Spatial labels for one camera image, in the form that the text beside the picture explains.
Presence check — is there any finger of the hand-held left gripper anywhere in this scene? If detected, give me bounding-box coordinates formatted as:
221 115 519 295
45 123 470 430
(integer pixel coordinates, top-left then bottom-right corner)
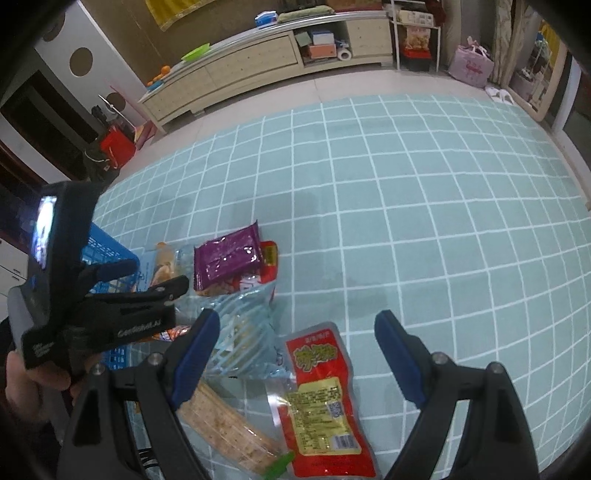
96 275 190 311
76 258 139 289

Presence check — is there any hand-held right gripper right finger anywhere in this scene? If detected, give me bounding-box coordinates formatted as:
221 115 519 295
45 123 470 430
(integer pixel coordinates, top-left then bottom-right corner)
374 310 541 480

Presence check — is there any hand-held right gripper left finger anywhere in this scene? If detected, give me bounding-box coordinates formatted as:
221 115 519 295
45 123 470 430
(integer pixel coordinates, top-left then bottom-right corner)
56 308 221 480

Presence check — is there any blue plastic basket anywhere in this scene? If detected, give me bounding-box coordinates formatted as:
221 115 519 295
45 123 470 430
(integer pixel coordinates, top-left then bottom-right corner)
81 222 139 370

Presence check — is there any white packet with food picture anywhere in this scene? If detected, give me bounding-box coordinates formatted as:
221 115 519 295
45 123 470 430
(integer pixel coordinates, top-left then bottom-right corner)
137 242 186 289

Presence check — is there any orange snack packet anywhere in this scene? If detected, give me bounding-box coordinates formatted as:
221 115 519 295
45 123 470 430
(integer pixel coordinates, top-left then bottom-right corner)
159 323 192 342

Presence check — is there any brown biscuit packet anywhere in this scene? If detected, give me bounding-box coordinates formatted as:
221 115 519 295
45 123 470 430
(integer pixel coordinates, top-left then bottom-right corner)
194 279 245 300

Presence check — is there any blue white striped snack bag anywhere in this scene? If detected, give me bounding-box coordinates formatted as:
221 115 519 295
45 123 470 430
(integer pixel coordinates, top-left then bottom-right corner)
178 277 296 379

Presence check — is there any purple snack packet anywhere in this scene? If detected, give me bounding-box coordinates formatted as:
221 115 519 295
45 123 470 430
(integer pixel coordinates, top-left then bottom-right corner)
193 220 265 292

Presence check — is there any clear round cracker packet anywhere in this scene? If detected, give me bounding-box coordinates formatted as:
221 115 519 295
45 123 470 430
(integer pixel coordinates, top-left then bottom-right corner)
178 381 296 476

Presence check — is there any red packet with yellow label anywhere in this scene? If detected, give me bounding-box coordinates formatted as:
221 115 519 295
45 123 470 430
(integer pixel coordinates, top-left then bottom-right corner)
277 322 377 478

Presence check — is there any small red snack packet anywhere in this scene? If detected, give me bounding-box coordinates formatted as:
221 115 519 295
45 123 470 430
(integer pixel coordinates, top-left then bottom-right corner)
231 240 279 296

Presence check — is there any person's left hand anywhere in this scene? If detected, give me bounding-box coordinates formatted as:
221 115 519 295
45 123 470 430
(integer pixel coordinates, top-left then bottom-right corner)
4 344 100 416

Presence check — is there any black bag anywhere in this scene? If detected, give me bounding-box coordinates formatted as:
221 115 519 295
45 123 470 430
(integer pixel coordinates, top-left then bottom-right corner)
83 138 122 185

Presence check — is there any pink red paper bag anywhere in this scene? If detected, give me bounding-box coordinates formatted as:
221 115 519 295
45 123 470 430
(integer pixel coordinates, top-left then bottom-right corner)
133 122 158 148

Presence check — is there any teal grid rug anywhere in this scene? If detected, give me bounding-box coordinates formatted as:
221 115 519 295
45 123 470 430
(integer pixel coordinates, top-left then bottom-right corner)
69 95 591 480

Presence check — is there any green plate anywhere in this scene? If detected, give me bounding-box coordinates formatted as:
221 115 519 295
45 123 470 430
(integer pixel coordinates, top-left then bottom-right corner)
181 43 211 62

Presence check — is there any long beige tv cabinet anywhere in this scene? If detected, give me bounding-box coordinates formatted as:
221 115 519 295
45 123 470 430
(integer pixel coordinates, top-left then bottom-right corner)
137 10 394 134

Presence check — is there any yellow cloth with fringe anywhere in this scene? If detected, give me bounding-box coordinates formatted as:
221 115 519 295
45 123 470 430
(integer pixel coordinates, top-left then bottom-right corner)
145 0 218 32

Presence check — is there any red black box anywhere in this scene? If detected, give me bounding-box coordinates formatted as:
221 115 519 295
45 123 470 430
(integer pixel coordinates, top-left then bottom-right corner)
401 48 435 71

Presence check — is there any pink tote bag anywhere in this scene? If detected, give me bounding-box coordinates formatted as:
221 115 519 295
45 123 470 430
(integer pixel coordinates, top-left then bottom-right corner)
447 37 495 88

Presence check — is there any green cushion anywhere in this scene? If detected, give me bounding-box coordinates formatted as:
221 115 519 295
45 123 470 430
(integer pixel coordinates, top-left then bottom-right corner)
277 6 335 24

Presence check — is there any white metal rack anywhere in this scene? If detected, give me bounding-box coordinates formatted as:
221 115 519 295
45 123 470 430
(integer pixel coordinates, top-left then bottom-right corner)
387 0 443 72

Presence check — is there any printed snack box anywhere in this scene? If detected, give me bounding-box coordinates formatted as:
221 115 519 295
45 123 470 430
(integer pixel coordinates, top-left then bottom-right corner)
405 27 432 51

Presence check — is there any standing mirror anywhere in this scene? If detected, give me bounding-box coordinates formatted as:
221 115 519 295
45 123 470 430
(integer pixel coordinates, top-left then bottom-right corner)
508 18 570 121

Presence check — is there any beige curtain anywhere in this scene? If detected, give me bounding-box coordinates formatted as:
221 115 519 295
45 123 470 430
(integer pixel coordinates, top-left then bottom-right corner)
489 0 536 86

